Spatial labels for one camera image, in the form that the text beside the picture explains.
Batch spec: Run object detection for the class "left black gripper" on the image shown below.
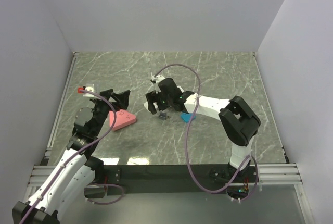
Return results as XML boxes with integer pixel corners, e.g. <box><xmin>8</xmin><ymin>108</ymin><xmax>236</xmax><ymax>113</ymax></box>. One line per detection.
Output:
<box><xmin>93</xmin><ymin>89</ymin><xmax>130</xmax><ymax>135</ymax></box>

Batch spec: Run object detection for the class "white square plug adapter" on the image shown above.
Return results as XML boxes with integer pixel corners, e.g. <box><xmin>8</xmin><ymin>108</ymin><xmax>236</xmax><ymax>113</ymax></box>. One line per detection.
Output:
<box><xmin>148</xmin><ymin>103</ymin><xmax>157</xmax><ymax>115</ymax></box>

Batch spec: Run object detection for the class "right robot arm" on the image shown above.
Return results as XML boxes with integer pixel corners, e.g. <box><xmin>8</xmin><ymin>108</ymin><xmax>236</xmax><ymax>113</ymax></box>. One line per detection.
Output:
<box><xmin>144</xmin><ymin>75</ymin><xmax>261</xmax><ymax>182</ymax></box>

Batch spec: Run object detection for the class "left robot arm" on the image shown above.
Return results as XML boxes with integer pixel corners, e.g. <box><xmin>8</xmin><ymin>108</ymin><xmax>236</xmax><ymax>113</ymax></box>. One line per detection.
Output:
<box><xmin>12</xmin><ymin>84</ymin><xmax>130</xmax><ymax>223</ymax></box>

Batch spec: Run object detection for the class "small grey plug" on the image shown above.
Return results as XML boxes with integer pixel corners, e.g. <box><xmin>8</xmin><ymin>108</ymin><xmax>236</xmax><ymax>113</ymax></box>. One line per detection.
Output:
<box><xmin>159</xmin><ymin>112</ymin><xmax>169</xmax><ymax>120</ymax></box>

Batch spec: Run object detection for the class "blue square plug adapter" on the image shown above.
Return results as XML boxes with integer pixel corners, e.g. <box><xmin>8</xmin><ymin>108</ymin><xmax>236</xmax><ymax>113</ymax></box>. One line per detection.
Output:
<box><xmin>181</xmin><ymin>113</ymin><xmax>193</xmax><ymax>123</ymax></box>

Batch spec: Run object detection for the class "pink triangular power strip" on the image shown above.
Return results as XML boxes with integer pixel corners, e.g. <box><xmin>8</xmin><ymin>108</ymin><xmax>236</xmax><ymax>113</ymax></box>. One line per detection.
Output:
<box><xmin>112</xmin><ymin>109</ymin><xmax>137</xmax><ymax>131</ymax></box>

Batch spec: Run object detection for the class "black base beam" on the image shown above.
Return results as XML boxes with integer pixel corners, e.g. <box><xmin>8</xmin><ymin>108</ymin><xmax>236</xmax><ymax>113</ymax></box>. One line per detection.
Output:
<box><xmin>103</xmin><ymin>164</ymin><xmax>235</xmax><ymax>196</ymax></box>

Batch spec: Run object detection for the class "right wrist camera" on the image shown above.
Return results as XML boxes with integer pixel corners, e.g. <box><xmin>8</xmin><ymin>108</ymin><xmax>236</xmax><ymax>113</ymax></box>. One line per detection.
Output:
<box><xmin>150</xmin><ymin>75</ymin><xmax>165</xmax><ymax>88</ymax></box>

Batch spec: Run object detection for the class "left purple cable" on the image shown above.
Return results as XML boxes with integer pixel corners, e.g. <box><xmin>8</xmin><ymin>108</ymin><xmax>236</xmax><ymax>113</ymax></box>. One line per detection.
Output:
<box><xmin>19</xmin><ymin>91</ymin><xmax>125</xmax><ymax>224</ymax></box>

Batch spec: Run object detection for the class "purple cable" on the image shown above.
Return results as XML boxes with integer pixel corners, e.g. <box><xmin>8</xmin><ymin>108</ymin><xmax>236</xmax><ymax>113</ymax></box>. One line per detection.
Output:
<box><xmin>19</xmin><ymin>91</ymin><xmax>125</xmax><ymax>224</ymax></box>
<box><xmin>153</xmin><ymin>64</ymin><xmax>260</xmax><ymax>204</ymax></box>

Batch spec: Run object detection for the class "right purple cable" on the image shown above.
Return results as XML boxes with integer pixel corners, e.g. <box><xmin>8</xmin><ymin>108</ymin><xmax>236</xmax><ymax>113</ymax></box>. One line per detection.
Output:
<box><xmin>153</xmin><ymin>64</ymin><xmax>260</xmax><ymax>204</ymax></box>

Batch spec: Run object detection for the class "aluminium rail frame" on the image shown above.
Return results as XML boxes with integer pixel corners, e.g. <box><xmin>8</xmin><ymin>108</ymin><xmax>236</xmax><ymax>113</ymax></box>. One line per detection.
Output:
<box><xmin>24</xmin><ymin>51</ymin><xmax>79</xmax><ymax>204</ymax></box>

